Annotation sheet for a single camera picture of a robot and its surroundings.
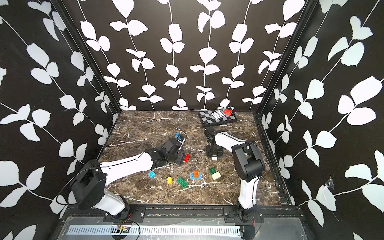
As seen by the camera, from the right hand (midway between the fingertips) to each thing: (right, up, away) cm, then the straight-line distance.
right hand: (211, 153), depth 96 cm
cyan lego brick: (-36, -11, -10) cm, 39 cm away
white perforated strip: (-52, -32, -26) cm, 67 cm away
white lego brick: (+2, -3, -3) cm, 4 cm away
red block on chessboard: (+16, +29, +21) cm, 39 cm away
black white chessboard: (-1, +22, +16) cm, 27 cm away
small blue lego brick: (-24, +12, +9) cm, 28 cm away
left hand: (-18, +3, -10) cm, 21 cm away
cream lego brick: (+2, -12, -8) cm, 15 cm away
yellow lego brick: (-25, -13, -12) cm, 31 cm away
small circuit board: (-47, -32, -25) cm, 62 cm away
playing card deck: (+7, +27, +19) cm, 33 cm away
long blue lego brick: (-13, -12, -10) cm, 20 cm away
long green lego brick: (-18, -15, -11) cm, 26 cm away
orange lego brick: (-10, -11, -7) cm, 17 cm away
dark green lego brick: (0, -9, -8) cm, 12 cm away
